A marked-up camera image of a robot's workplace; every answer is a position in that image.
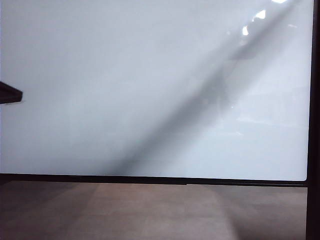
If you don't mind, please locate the black whiteboard pen tray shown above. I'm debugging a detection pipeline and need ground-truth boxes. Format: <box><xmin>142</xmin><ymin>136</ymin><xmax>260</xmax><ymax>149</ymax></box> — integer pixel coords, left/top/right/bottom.
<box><xmin>185</xmin><ymin>180</ymin><xmax>308</xmax><ymax>188</ymax></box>

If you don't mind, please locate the black metal whiteboard stand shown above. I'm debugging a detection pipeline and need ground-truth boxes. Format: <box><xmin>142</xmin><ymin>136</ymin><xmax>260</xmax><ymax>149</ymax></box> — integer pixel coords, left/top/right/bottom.
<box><xmin>305</xmin><ymin>0</ymin><xmax>320</xmax><ymax>240</ymax></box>

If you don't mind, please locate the white whiteboard with black frame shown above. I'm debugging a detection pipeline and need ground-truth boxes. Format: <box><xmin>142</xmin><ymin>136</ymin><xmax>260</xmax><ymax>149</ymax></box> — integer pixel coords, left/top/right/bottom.
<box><xmin>0</xmin><ymin>0</ymin><xmax>315</xmax><ymax>186</ymax></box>

